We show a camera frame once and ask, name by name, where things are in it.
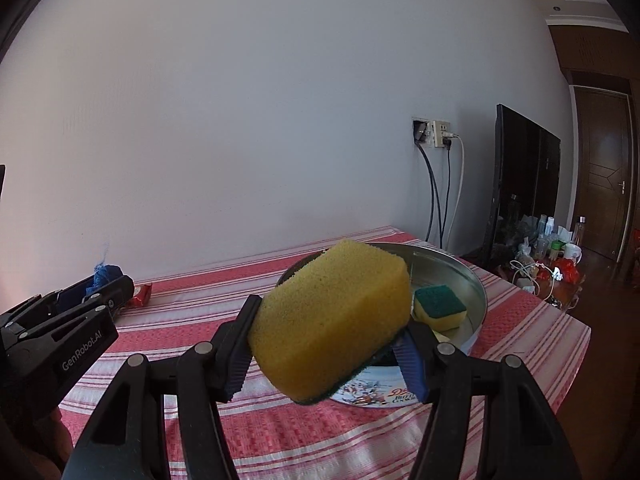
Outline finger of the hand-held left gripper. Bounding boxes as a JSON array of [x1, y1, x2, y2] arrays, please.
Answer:
[[0, 280, 98, 332], [20, 275, 136, 341]]

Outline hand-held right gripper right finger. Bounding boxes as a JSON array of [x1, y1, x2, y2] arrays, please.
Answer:
[[392, 322, 583, 480]]

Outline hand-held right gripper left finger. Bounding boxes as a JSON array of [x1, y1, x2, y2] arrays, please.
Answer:
[[62, 294, 263, 480]]

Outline blue cloth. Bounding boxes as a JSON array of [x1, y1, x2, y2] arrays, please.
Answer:
[[90, 245, 123, 291]]

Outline yellow sponge with green top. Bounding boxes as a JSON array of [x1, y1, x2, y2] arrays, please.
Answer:
[[412, 285, 468, 333]]

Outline round metal cookie tin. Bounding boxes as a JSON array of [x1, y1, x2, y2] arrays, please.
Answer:
[[275, 241, 489, 408]]

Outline large yellow sponge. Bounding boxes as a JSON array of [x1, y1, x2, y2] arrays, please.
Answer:
[[247, 239, 412, 406]]

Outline red striped tablecloth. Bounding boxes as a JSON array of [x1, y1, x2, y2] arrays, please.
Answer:
[[50, 225, 591, 480]]

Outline clear plastic bag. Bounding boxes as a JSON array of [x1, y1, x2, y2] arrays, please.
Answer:
[[515, 240, 538, 271]]

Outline red plastic bag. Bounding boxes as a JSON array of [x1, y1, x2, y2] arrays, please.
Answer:
[[550, 258, 581, 283]]

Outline wooden television stand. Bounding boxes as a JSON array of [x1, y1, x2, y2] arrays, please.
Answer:
[[460, 247, 593, 316]]

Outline black flat television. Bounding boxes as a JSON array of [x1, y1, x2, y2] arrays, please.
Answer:
[[482, 103, 562, 273]]

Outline brown wooden door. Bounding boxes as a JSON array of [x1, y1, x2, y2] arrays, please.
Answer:
[[572, 87, 633, 261]]

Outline wooden wardrobe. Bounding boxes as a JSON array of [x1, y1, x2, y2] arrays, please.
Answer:
[[547, 25, 640, 261]]

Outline white charger cable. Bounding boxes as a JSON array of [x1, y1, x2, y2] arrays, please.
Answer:
[[510, 260, 557, 306]]

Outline thick black cable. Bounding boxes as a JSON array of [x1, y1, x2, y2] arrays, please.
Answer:
[[416, 132, 442, 249]]

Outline thin black cable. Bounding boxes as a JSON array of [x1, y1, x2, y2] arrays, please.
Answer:
[[440, 142, 454, 249]]

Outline white power cable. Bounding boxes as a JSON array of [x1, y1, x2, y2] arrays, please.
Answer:
[[446, 132, 466, 252]]

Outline open wall outlet box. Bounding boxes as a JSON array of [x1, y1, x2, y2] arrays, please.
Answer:
[[411, 117, 433, 145]]

